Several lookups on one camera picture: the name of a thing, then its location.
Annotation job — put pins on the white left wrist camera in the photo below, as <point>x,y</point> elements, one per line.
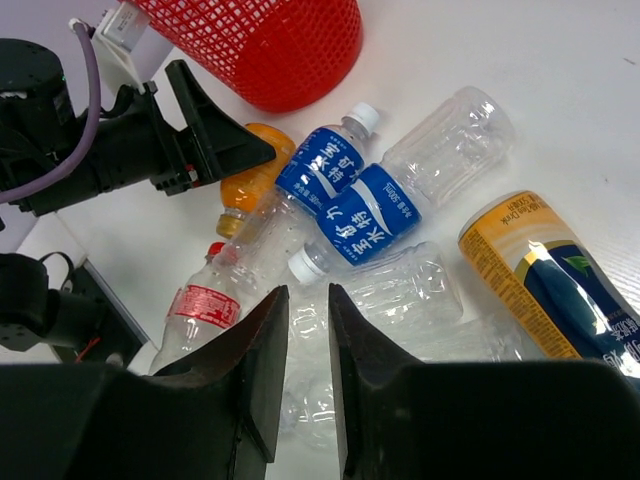
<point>114,40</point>

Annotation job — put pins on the red plastic mesh basket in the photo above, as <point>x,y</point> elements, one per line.
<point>278,56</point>

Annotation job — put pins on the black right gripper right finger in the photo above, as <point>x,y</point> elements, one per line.
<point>400,418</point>

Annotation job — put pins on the blue label water bottle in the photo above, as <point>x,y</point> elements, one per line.
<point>323,165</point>

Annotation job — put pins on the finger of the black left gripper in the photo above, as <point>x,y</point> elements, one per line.
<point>212,146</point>

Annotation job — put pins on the yellow blue tea bottle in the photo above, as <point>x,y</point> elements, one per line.
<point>534,263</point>

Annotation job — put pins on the clear ribbed plastic bottle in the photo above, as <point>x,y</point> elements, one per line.
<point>411,298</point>

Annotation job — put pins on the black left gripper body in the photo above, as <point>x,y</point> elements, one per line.
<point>135,146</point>

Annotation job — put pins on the orange juice bottle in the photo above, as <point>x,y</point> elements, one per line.
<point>241,193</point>

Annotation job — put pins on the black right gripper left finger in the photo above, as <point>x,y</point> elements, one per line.
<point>213,414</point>

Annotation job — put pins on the red label clear bottle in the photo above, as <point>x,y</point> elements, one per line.
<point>202,309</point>

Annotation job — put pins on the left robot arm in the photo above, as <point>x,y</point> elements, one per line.
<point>39,128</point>

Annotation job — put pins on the clear crushed plastic bottle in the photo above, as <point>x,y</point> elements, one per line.
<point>465,137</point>

